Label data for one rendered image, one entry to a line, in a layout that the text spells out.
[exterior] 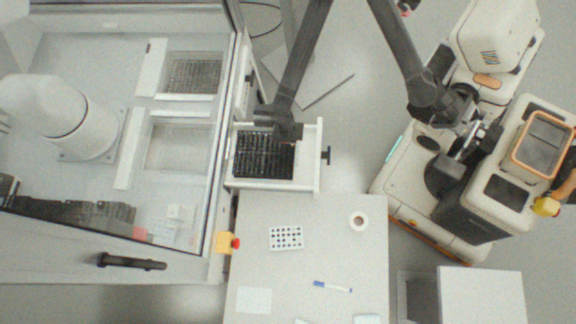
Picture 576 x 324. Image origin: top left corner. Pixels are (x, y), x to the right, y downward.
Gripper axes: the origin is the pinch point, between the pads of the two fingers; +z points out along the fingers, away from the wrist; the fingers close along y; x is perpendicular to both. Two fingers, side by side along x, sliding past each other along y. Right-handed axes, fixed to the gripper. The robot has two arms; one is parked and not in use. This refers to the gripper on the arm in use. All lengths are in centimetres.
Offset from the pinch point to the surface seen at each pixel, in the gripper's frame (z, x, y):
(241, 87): -0.6, 21.5, -22.0
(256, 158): 6.4, -5.2, -13.3
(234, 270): 18, -46, -18
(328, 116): 92, 59, 8
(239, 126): 4.5, 7.1, -21.6
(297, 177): 10.0, -10.4, 2.4
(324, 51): 87, 108, 2
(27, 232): -75, -47, -20
